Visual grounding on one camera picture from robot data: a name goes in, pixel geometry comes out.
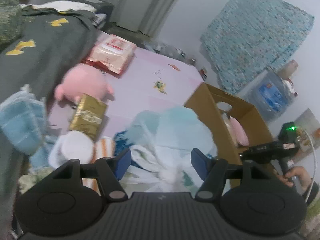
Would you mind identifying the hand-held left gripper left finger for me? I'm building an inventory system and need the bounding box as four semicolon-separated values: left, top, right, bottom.
47;148;132;202

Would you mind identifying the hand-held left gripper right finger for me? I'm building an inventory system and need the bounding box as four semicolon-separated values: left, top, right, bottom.
191;149;278;202

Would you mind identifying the orange striped towel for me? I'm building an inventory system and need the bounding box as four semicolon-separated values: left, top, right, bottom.
82;137;115;188

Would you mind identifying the pale pink soft toy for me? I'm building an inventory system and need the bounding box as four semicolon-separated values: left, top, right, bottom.
229;117;250;147

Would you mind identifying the white plastic bag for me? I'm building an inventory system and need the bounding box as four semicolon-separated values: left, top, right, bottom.
114;106;218;193

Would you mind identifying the white lidded jar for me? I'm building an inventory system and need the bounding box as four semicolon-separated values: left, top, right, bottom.
49;130;94;170

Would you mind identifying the brown cardboard box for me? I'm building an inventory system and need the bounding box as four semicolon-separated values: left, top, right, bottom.
184;83;282;189

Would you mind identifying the pink plush toy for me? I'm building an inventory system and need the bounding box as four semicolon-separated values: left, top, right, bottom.
54;63;115;103

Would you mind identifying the green white scrunchie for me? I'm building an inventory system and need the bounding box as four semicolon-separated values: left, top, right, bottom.
17;166;54;194

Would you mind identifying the light blue towel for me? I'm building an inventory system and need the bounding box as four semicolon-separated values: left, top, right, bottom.
0;85;48;155

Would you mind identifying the person's right forearm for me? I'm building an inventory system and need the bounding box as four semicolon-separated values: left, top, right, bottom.
301;179;320;205

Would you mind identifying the person's right hand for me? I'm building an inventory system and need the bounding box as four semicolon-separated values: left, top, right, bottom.
277;166;313;193

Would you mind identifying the printed paper sheet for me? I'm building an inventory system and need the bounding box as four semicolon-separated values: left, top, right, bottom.
294;108;320;153

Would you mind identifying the blue water jug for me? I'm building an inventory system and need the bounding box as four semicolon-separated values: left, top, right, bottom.
236;66;297;123

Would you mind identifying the gold foil packet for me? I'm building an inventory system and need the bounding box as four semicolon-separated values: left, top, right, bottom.
68;94;108;140

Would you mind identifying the beige cardboard tube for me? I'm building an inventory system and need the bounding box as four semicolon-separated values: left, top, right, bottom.
280;59;299;79

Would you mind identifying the red white tissue pack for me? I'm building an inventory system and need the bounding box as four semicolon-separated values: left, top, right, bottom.
81;34;137;75

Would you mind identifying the grey blanket with yellow print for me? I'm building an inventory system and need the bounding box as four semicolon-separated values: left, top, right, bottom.
0;4;100;200

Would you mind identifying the black box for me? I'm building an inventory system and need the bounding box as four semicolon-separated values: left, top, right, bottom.
66;0;114;29

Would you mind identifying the grey curtain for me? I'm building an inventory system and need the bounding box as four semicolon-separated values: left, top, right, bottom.
37;0;192;37

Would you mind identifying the white cloth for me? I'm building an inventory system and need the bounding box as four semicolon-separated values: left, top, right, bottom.
21;1;97;13

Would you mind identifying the green patterned pillow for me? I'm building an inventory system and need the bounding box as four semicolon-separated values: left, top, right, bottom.
0;0;24;53

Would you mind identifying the white cable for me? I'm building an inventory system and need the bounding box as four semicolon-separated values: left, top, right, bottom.
301;129;317;203

